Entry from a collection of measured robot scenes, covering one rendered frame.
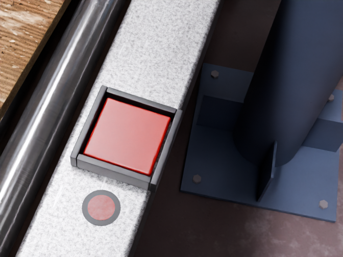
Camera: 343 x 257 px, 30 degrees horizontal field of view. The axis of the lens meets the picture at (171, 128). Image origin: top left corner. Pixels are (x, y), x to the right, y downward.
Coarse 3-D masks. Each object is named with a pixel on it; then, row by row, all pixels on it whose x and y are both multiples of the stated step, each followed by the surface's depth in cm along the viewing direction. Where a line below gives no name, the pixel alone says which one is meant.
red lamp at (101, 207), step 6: (96, 198) 53; (102, 198) 53; (108, 198) 53; (90, 204) 53; (96, 204) 53; (102, 204) 53; (108, 204) 53; (114, 204) 53; (90, 210) 52; (96, 210) 52; (102, 210) 52; (108, 210) 53; (114, 210) 53; (96, 216) 52; (102, 216) 52; (108, 216) 52
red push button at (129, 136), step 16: (112, 112) 55; (128, 112) 56; (144, 112) 56; (96, 128) 55; (112, 128) 55; (128, 128) 55; (144, 128) 55; (160, 128) 55; (96, 144) 54; (112, 144) 54; (128, 144) 54; (144, 144) 54; (160, 144) 54; (112, 160) 53; (128, 160) 53; (144, 160) 54
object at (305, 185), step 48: (288, 0) 113; (336, 0) 104; (288, 48) 119; (336, 48) 115; (240, 96) 167; (288, 96) 130; (336, 96) 170; (192, 144) 159; (240, 144) 156; (288, 144) 147; (336, 144) 158; (192, 192) 153; (240, 192) 154; (288, 192) 155; (336, 192) 156
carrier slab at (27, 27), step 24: (0, 0) 59; (24, 0) 60; (48, 0) 60; (0, 24) 58; (24, 24) 58; (48, 24) 58; (0, 48) 57; (24, 48) 57; (0, 72) 56; (24, 72) 56; (0, 96) 54; (0, 120) 55
